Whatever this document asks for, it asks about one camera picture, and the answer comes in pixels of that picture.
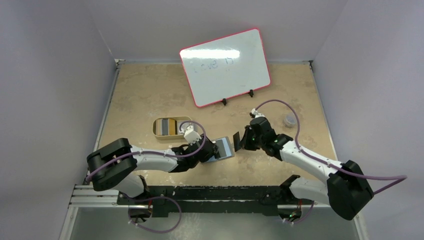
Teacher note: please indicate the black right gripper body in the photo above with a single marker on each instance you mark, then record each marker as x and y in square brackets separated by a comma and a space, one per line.
[248, 138]

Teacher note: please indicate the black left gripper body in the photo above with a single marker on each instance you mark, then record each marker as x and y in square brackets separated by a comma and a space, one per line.
[193, 164]

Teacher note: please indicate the grey leather card holder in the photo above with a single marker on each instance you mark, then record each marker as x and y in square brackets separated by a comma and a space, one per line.
[224, 150]

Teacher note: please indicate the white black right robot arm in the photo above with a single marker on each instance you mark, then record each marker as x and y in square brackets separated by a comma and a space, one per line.
[338, 185]

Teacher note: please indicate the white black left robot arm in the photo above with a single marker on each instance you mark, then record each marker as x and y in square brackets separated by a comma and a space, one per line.
[111, 167]

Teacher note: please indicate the silver VIP card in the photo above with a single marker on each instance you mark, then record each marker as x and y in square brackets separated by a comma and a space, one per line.
[181, 126]

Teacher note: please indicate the small clear plastic cup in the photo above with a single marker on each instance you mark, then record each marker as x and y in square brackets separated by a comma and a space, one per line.
[290, 120]

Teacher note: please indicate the beige plastic tray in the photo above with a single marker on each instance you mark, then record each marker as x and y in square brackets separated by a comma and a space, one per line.
[175, 137]

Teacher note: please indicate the red framed whiteboard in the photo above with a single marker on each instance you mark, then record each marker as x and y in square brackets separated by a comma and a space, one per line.
[226, 67]

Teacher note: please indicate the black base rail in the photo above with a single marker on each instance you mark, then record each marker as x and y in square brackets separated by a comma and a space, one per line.
[171, 206]

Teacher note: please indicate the aluminium frame rail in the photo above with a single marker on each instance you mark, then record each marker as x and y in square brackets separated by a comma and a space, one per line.
[92, 195]

